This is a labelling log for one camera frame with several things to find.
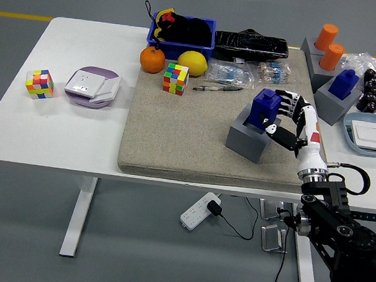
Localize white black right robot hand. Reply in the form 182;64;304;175
253;87;335;177

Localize blue square seal stamp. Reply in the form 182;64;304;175
247;86;283;130
330;67;361;102

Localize grey holder block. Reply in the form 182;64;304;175
304;52;345;96
223;107;283;166
312;75;364;129
298;36;328;67

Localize clear bag brown resistors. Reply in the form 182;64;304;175
251;59;294;87

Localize black table control panel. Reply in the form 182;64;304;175
349;212;376;222

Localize orange cylinder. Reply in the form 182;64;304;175
318;41;347;72
314;22;340;52

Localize clear plastic bags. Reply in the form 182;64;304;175
337;50;376;116

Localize black plug adapter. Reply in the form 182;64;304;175
206;199;225;218

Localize clear bag blue resistors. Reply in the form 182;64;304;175
204;58;258;90

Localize black wrapped long object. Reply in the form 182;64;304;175
210;25;292;67

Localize white table leg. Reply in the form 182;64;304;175
286;202;324;282
59;174;99;259

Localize white power strip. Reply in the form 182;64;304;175
179;189;222;233

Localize grey-brown fabric mat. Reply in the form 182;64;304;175
115;31;343;197

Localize yellow lemon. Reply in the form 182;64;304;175
175;49;210;78

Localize colourful puzzle cube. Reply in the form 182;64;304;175
161;62;191;98
23;67;57;102

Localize blue plastic bin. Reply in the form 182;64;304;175
144;11;218;65

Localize black cloth pouch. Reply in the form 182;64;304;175
157;11;215;47

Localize orange mandarin fruit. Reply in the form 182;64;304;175
138;45;168;76

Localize yellow red plastic tool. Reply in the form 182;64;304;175
152;7;177;46

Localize purple plastic tray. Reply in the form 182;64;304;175
62;63;122;111

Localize white switch panel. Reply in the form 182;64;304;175
90;74;122;106
349;119;376;151

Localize metal bracket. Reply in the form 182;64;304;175
258;198;286;222
259;222;290;254

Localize black adapter cable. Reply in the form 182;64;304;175
217;194;262;242

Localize black power cable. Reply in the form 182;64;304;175
269;206;294;282

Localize black lanyard cord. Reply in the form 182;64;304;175
140;0;165;51

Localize white wall socket panel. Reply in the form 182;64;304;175
63;68;108;100

